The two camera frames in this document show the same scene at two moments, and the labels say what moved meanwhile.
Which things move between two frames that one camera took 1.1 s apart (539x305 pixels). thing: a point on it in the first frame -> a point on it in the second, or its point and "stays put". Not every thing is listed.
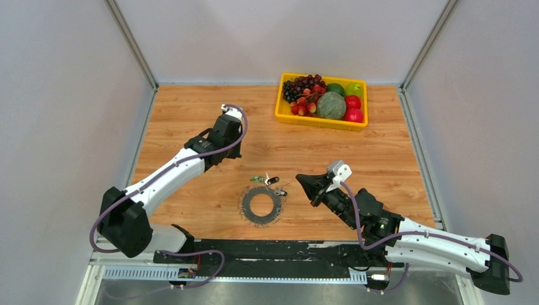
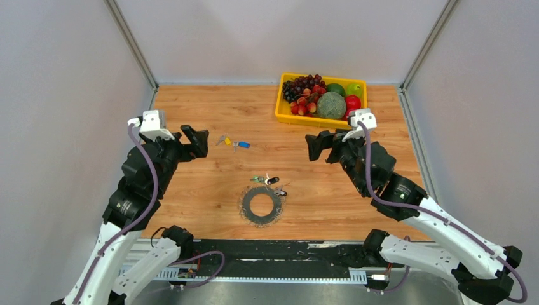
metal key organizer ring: (262, 222) stays put
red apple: (352, 101) stays put
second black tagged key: (279, 192) stays put
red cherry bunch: (306, 104) stays put
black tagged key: (271, 180) stays put
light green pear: (353, 89) stays put
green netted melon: (331, 105) stays put
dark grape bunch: (292, 89) stays put
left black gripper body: (233, 152) -> (173, 150)
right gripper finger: (313, 191) -> (314, 147)
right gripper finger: (312, 182) -> (327, 138)
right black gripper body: (327, 188) -> (344, 152)
